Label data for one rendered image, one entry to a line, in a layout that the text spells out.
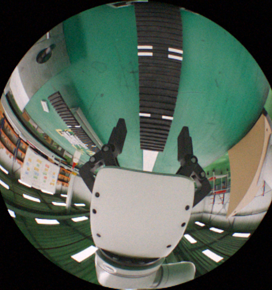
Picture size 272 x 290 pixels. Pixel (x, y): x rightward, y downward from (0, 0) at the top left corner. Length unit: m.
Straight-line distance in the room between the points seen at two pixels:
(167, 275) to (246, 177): 0.28
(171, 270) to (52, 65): 0.33
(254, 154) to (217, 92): 0.20
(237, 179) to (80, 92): 0.45
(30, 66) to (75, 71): 0.10
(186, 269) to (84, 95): 0.35
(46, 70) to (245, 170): 0.45
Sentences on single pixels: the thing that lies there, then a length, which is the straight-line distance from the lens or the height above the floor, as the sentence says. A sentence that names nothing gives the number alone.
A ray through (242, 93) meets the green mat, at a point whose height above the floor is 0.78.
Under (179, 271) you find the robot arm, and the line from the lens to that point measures 0.18.
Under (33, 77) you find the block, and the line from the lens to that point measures 0.15.
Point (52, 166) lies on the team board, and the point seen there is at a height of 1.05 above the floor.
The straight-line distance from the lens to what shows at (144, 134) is 0.18.
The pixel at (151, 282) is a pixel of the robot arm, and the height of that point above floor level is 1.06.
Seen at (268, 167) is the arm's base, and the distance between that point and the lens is 0.38.
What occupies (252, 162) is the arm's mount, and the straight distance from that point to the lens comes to 0.31.
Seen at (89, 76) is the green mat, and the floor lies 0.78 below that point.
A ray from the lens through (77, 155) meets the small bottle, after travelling 0.55.
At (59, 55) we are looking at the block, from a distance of 0.18.
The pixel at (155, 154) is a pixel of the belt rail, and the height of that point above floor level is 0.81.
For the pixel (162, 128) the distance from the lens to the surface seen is 0.16.
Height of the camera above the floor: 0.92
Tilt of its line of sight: 27 degrees down
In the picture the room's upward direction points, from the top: 169 degrees counter-clockwise
